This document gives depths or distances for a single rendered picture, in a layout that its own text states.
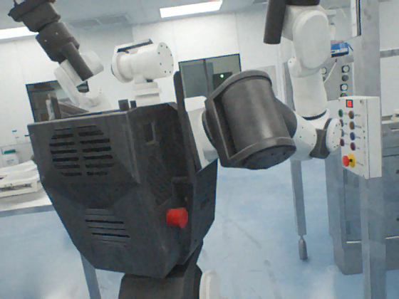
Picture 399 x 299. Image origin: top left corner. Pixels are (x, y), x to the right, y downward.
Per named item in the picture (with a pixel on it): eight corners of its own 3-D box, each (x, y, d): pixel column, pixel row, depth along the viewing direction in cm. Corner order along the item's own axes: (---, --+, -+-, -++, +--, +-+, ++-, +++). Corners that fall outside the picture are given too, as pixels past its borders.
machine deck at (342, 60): (311, 67, 165) (311, 60, 164) (291, 72, 202) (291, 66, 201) (428, 50, 162) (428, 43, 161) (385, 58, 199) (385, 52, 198)
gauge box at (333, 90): (313, 102, 168) (311, 66, 164) (307, 102, 179) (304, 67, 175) (353, 97, 167) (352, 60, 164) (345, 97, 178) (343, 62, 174)
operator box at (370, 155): (365, 179, 98) (362, 98, 93) (341, 166, 114) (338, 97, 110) (384, 176, 97) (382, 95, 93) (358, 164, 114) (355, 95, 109)
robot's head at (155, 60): (162, 88, 57) (154, 40, 55) (118, 95, 61) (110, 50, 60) (177, 87, 63) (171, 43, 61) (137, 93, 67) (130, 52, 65)
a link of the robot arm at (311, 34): (328, 4, 54) (334, 71, 62) (301, -2, 61) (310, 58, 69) (295, 21, 54) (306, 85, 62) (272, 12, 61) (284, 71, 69)
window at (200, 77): (185, 114, 689) (177, 61, 667) (185, 114, 690) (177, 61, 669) (245, 105, 693) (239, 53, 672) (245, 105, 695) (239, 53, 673)
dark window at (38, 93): (37, 134, 677) (25, 84, 657) (37, 134, 678) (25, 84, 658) (96, 126, 681) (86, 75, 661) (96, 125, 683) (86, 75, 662)
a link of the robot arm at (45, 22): (17, 16, 83) (45, 56, 87) (1, 11, 74) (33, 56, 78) (56, -8, 83) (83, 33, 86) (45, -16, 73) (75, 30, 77)
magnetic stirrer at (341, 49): (313, 60, 167) (313, 43, 165) (301, 63, 188) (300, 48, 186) (350, 55, 166) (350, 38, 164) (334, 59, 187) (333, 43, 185)
